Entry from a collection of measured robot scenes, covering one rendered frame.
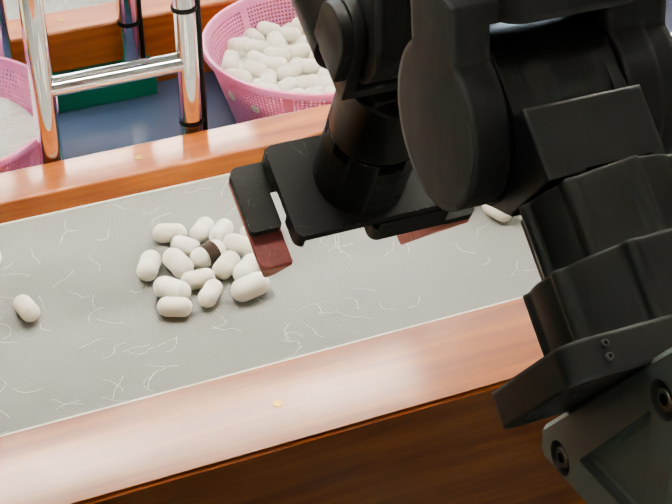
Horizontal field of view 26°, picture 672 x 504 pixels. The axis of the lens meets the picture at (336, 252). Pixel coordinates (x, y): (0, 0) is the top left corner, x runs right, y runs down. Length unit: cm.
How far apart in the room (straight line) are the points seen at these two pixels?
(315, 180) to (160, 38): 93
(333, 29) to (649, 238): 23
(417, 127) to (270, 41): 111
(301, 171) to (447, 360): 39
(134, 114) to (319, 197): 89
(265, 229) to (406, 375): 37
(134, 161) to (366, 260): 27
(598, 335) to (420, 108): 15
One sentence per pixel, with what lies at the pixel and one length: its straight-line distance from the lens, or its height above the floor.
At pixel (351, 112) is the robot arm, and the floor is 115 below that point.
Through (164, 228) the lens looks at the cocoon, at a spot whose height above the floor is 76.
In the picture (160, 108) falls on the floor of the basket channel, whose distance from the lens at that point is 175.
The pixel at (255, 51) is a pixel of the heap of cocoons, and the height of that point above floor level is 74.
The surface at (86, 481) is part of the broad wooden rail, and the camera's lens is 113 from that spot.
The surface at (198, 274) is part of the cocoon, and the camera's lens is 133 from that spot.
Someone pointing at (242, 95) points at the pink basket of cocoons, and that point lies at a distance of 162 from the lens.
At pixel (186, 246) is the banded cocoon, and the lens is 137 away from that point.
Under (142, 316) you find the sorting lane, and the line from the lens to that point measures 132.
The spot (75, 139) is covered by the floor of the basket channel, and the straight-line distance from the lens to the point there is 170.
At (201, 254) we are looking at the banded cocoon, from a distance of 136.
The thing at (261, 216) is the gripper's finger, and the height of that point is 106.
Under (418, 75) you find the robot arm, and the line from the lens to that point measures 63.
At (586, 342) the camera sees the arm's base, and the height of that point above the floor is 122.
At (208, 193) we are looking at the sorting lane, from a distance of 147.
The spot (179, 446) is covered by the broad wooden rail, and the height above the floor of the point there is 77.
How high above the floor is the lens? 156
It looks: 36 degrees down
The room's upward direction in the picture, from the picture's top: straight up
